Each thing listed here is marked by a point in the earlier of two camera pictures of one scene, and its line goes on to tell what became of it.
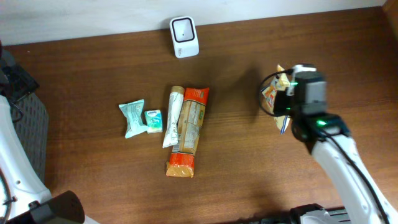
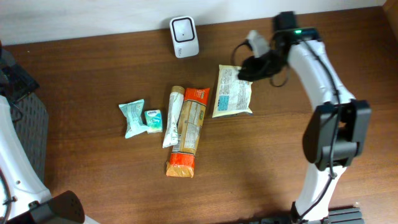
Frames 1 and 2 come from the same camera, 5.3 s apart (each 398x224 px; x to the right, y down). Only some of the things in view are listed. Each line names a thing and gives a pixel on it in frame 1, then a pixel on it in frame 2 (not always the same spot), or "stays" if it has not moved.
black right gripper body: [282, 106] → [259, 66]
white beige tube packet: [176, 97] stays
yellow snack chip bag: [282, 83] → [232, 93]
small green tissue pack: [153, 121] stays
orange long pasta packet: [181, 162] stays
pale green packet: [133, 111] stays
